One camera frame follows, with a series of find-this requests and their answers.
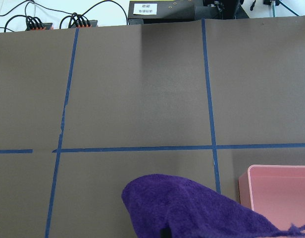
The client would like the right orange cable hub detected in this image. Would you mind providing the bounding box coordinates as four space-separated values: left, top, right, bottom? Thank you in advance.
68 13 98 28

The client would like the purple microfiber cloth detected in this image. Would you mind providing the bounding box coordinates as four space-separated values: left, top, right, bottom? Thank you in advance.
121 174 305 238

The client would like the orange cable hub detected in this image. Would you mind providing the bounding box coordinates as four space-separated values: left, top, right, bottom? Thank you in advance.
68 13 98 28
25 16 53 31

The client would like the pink plastic box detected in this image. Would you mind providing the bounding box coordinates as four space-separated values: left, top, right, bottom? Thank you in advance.
238 165 305 230

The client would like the left orange cable hub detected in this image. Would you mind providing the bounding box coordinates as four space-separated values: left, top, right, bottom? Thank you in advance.
25 16 53 31

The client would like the black labelled equipment case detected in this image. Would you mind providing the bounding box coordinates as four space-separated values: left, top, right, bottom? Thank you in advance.
128 0 249 25

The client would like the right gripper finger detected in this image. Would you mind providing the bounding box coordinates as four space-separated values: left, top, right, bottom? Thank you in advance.
160 228 171 238

